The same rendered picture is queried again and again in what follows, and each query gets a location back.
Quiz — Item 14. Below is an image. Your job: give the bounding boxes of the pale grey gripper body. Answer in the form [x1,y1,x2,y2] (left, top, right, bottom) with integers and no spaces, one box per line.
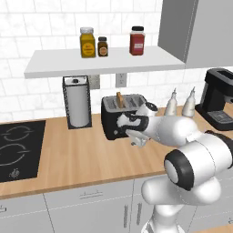
[125,128,152,148]

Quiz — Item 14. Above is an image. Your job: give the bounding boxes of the black toaster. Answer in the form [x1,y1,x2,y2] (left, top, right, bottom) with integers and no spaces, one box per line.
[100,94,148,141]

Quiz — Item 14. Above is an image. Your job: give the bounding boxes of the brown bread slice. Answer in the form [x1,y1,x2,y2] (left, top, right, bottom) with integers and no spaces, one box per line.
[116,91,127,109]

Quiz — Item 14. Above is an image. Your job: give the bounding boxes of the white squeeze bottle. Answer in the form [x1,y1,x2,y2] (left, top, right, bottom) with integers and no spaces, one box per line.
[181,86,197,118]
[164,87,179,117]

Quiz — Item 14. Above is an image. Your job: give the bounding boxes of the grey cupboard door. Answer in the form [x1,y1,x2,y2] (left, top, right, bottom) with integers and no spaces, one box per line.
[47,195,135,233]
[132,175,158,233]

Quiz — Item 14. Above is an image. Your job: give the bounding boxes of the white paper towel roll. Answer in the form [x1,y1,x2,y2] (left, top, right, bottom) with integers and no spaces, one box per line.
[66,77,91,128]

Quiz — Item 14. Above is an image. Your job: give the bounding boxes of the black coffee machine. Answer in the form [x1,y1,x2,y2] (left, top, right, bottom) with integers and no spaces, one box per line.
[195,67,233,132]

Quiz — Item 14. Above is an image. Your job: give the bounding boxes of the wide grey drawer front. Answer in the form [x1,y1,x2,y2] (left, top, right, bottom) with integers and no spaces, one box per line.
[44,179,136,211]

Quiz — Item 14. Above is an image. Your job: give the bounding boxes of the red spice jar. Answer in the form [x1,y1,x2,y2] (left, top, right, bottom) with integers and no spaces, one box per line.
[129,25,146,56]

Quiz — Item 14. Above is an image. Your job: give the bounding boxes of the small brown spice jar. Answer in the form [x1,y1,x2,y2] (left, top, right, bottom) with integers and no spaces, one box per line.
[96,35,109,57]

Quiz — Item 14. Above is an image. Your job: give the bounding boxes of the yellow spice jar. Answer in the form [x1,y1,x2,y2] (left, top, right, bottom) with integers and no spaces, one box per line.
[79,26,96,59]

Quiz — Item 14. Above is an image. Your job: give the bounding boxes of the black hob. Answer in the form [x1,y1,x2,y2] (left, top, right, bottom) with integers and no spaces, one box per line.
[0,119,46,184]

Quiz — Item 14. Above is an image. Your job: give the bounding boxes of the white wall socket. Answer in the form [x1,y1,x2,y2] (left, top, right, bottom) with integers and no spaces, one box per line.
[115,72,127,88]

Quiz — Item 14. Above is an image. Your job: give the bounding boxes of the grey wall socket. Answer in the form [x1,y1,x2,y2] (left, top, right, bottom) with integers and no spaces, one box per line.
[88,74,101,90]

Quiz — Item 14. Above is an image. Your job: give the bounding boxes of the wide drawer handle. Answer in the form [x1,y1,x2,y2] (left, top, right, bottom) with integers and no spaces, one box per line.
[79,190,104,199]

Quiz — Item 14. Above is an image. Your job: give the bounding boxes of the vertical cupboard door handle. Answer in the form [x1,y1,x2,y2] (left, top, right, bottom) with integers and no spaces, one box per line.
[137,202,143,226]
[123,205,129,228]

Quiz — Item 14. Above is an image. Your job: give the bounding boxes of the white wall shelf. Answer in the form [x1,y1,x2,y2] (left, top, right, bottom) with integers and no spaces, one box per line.
[24,46,187,80]

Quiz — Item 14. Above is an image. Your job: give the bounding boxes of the grey wall cupboard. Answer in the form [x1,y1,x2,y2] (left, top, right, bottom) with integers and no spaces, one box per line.
[157,0,233,70]

